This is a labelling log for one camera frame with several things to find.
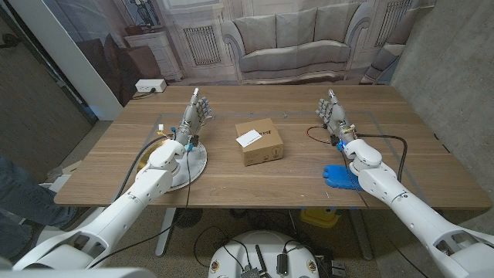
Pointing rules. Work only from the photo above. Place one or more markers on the white table leg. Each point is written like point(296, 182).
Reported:
point(361, 235)
point(165, 235)

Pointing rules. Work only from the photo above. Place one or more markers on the white paper plate gold rim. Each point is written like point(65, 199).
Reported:
point(195, 162)

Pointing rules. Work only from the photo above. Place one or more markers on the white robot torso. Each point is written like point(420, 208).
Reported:
point(266, 243)

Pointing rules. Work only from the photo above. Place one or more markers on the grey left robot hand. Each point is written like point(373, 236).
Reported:
point(191, 121)

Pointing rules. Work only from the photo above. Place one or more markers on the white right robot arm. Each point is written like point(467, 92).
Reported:
point(409, 212)

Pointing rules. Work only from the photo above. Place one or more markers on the yellow object under table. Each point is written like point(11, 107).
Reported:
point(320, 218)

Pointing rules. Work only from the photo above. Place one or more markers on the white card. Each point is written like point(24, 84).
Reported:
point(249, 138)

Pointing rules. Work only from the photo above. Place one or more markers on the person leg in jeans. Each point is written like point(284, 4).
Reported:
point(23, 193)

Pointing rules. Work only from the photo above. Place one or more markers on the black round floor object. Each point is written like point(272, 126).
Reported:
point(188, 217)

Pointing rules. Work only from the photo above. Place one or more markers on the grey metal floor box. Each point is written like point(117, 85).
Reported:
point(339, 268)

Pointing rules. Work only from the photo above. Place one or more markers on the brown cardboard packing box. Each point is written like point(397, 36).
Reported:
point(266, 150)

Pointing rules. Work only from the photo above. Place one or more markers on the printed living room backdrop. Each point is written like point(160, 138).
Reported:
point(293, 38)

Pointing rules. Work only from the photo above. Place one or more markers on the white power strip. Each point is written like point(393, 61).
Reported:
point(150, 85)

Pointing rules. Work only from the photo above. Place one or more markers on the blue ice pack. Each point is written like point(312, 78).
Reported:
point(337, 177)

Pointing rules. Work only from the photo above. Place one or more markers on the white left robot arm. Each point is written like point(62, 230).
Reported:
point(116, 216)

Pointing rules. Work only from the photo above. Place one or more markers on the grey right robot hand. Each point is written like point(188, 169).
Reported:
point(337, 119)

